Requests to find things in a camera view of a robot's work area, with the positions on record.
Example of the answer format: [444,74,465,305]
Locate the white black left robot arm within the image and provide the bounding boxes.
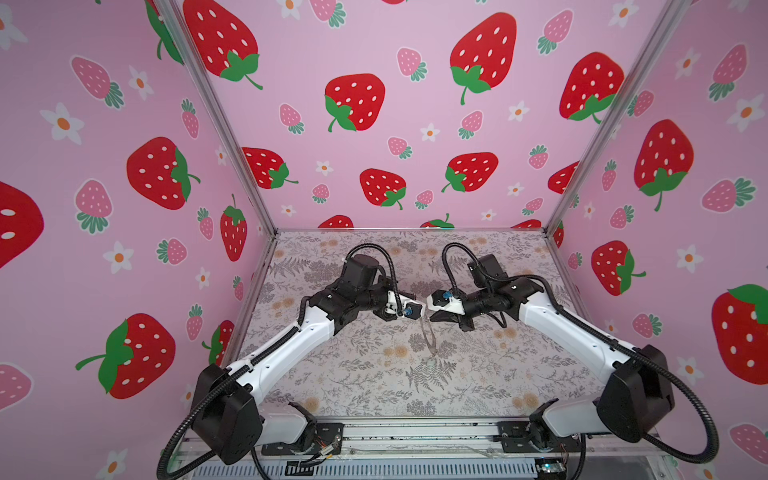
[190,254,425,465]

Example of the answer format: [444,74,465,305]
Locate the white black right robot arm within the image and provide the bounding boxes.
[427,255,675,449]

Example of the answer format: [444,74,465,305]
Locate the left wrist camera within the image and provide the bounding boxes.
[384,291,426,320]

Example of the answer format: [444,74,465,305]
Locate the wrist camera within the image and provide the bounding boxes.
[384,291,426,320]
[427,290,465,315]

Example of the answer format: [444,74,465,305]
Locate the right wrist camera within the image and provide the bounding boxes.
[427,290,465,315]

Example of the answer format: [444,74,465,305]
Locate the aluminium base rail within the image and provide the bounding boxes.
[188,417,684,479]

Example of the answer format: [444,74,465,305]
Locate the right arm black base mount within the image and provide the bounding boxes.
[495,421,581,454]

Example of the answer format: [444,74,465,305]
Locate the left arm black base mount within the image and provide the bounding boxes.
[260,422,344,456]

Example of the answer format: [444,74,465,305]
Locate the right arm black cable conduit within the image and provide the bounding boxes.
[440,241,720,464]

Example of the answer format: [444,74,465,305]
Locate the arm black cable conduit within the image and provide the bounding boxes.
[155,242,403,480]
[440,241,720,464]

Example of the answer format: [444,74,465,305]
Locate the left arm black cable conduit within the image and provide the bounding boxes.
[155,242,403,480]

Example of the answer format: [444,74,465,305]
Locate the aluminium corner post left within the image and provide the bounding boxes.
[156,0,278,239]

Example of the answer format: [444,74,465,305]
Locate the aluminium corner post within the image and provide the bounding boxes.
[156,0,278,239]
[543,0,690,240]

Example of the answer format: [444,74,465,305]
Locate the aluminium corner post right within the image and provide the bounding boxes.
[543,0,690,240]

